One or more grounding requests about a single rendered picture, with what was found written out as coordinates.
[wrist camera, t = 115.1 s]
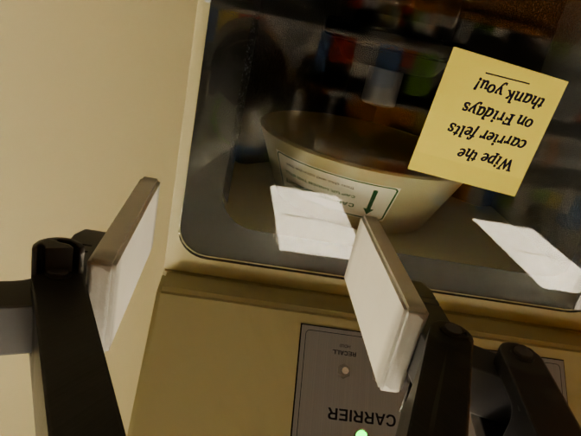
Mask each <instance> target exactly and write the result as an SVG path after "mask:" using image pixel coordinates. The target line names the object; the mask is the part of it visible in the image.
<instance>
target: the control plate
mask: <svg viewBox="0 0 581 436"><path fill-rule="evenodd" d="M541 358H542V359H543V361H544V362H545V364H546V366H547V367H548V369H549V371H550V373H551V374H552V377H553V379H554V381H555V382H556V383H557V385H558V387H559V389H560V391H561V393H562V395H563V396H564V397H565V400H566V402H567V404H568V400H567V391H566V382H565V365H564V360H560V359H554V358H548V357H541ZM343 363H345V364H346V365H347V366H348V367H350V376H348V377H346V378H344V379H342V378H341V377H340V376H339V375H338V374H337V367H338V366H340V365H342V364H343ZM407 375H408V374H407ZM408 386H409V384H408V383H407V376H406V379H405V383H404V385H403V388H402V390H400V391H399V392H397V393H395V392H388V391H381V390H380V388H379V387H378V385H377V382H376V381H375V380H374V379H373V369H372V365H371V362H370V360H369V357H368V353H367V349H366V346H365V344H364V340H363V337H362V334H361V332H360V331H357V330H344V329H338V328H332V327H326V326H320V325H314V324H302V323H301V328H300V337H299V346H298V356H297V373H296V383H295V393H294V401H293V411H292V421H291V430H290V436H354V431H355V430H356V429H357V428H360V427H362V428H365V429H366V430H367V431H368V433H369V436H395V435H396V432H397V428H398V424H399V418H400V415H401V412H400V411H399V410H400V407H401V404H402V402H403V400H404V397H405V393H406V390H407V388H408Z"/></svg>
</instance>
